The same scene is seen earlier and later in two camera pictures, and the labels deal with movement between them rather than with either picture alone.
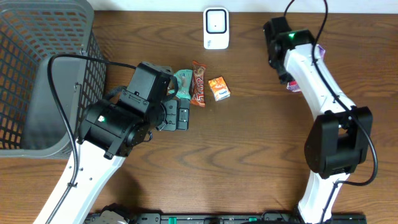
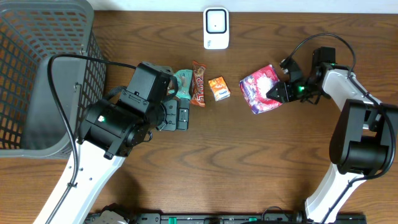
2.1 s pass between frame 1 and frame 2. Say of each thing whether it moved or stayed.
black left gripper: stayed
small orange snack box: stayed
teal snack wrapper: stayed
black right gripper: moved
